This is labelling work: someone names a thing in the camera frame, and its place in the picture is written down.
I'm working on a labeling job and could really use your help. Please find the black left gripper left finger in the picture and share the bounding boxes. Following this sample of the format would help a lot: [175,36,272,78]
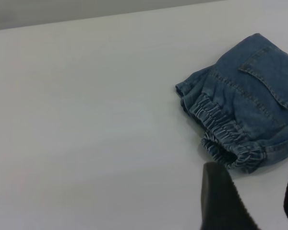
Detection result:
[199,162,259,230]

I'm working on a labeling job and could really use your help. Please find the blue denim pants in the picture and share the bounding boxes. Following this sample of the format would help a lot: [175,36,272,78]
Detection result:
[174,33,288,174]

